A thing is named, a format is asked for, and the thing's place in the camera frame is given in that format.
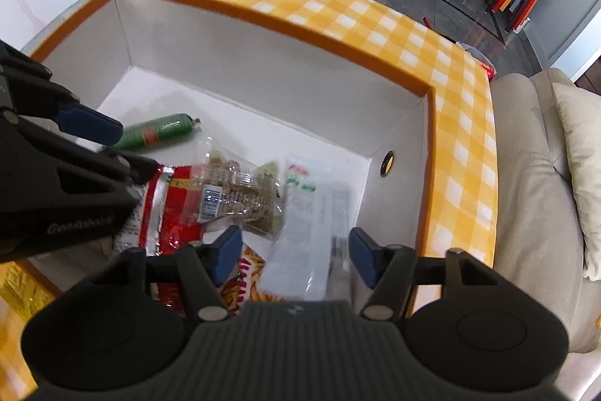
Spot red snack packet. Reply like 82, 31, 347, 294
113, 163, 210, 318

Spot small red packet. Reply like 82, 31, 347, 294
458, 41, 497, 81

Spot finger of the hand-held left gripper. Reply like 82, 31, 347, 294
0, 40, 124, 146
0, 112, 159, 204

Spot green sausage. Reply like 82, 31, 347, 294
113, 113, 202, 151

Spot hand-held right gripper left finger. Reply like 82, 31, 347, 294
91, 225, 244, 323

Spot orange cardboard box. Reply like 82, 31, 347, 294
28, 0, 438, 320

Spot red fries snack bag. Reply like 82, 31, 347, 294
220, 241, 269, 313

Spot beige cushion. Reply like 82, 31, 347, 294
551, 82, 601, 282

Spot yellow snack packet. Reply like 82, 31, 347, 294
0, 262, 58, 329

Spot white clear packet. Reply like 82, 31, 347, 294
260, 152, 352, 304

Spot clear packet of green snacks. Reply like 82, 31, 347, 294
189, 150, 285, 238

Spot grey sofa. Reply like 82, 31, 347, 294
489, 67, 601, 355

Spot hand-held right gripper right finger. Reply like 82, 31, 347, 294
348, 227, 509, 321

